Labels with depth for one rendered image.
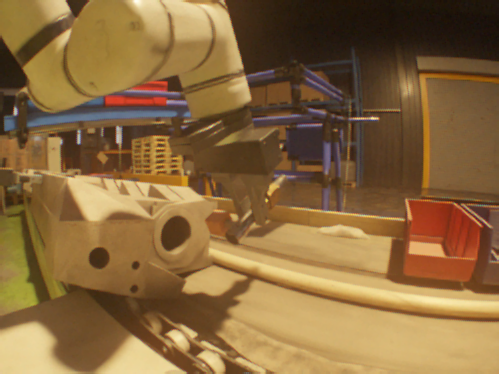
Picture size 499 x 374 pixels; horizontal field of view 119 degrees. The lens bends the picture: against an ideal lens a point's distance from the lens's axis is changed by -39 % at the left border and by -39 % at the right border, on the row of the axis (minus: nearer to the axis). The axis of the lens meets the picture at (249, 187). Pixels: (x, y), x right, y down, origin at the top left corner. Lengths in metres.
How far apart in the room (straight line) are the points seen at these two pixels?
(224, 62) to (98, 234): 0.28
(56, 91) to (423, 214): 0.96
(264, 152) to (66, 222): 0.27
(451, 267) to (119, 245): 0.64
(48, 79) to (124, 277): 0.29
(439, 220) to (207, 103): 0.81
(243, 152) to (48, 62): 0.27
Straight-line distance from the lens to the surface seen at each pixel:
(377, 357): 0.40
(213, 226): 0.41
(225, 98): 0.30
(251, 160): 0.31
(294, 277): 0.52
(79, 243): 0.35
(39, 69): 0.31
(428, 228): 0.91
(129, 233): 0.37
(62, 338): 0.39
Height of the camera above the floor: 1.03
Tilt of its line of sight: 7 degrees down
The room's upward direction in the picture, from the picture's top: straight up
